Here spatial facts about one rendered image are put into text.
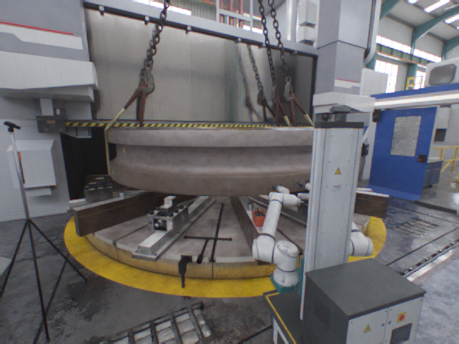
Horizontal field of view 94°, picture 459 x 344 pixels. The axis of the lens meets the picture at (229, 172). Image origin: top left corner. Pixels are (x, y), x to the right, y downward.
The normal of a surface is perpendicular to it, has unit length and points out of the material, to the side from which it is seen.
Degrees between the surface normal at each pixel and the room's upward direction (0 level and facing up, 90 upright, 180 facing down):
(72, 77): 90
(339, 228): 90
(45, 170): 90
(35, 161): 90
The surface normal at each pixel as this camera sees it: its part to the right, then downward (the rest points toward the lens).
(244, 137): 0.11, 0.19
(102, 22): 0.47, 0.17
